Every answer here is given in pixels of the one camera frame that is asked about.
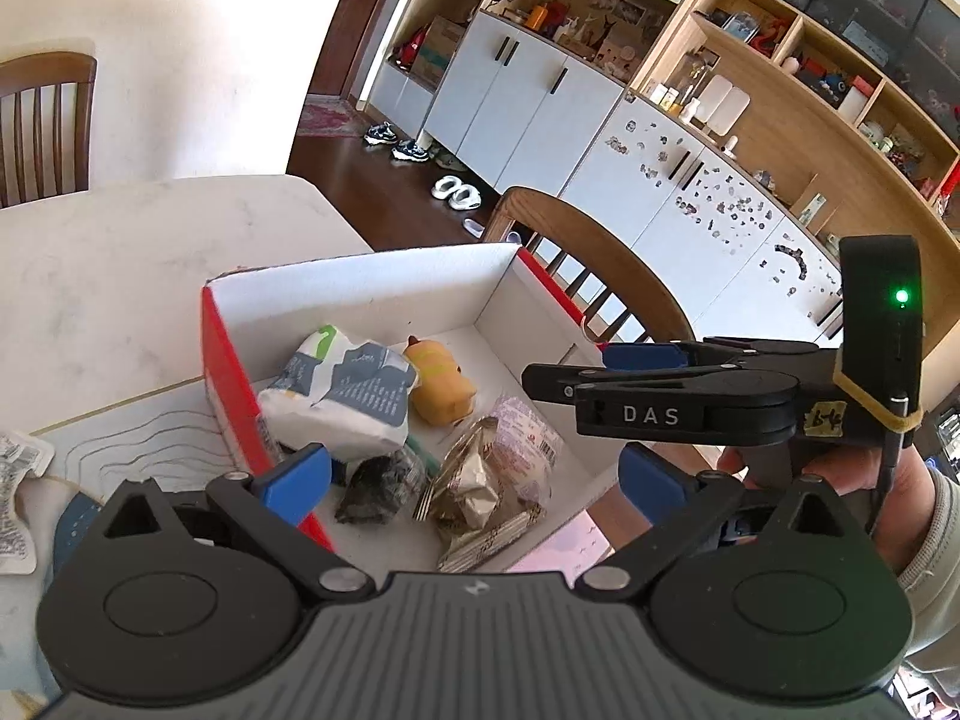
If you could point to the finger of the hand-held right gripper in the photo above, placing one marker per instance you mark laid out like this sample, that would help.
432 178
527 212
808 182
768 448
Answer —
570 379
645 357

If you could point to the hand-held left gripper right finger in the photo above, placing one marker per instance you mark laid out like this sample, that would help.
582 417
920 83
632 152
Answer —
656 487

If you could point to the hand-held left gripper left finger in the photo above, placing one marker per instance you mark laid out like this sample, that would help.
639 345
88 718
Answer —
292 484

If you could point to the clear bag of black pieces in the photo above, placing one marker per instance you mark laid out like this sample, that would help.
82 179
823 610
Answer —
375 487

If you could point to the white and blue packet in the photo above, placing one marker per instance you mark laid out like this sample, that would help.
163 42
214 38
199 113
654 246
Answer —
337 405

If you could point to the yellow plush toy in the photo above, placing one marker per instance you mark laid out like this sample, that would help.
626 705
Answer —
439 382

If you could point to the mint green pointed tool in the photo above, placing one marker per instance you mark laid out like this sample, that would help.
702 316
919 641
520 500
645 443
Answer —
424 461

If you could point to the gold foil packet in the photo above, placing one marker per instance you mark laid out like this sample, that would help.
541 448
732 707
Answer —
472 487

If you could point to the striped paper packet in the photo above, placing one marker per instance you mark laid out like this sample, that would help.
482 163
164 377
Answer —
487 540

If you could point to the red cardboard box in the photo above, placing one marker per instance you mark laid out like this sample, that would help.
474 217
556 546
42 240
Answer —
390 300

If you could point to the person's right forearm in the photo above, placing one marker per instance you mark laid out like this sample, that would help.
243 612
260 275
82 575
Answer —
937 570

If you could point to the white marble desktop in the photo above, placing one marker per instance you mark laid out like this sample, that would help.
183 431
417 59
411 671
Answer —
112 255

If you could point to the person's right hand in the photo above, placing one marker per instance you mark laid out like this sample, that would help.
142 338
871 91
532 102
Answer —
904 487

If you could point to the pink packet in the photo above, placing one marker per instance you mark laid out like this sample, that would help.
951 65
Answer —
525 442

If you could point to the wooden chair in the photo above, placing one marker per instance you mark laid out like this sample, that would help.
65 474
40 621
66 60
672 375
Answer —
592 232
45 127

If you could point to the white slipper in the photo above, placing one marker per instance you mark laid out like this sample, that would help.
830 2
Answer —
466 197
445 187

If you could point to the dark sneaker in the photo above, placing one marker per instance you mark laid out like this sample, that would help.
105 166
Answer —
410 151
379 133

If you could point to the white foil packet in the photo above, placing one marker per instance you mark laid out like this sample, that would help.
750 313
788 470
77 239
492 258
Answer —
15 510

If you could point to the brown cardboard box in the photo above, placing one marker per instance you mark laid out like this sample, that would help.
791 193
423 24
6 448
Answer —
436 49

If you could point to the patterned door rug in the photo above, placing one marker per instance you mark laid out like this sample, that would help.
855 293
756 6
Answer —
326 118

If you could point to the red bag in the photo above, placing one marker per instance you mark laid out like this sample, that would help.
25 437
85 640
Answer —
410 49

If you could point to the dark wooden door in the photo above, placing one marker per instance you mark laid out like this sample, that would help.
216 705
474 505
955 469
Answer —
352 30

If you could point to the white and wood wall cabinet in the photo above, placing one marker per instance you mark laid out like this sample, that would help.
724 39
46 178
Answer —
675 127

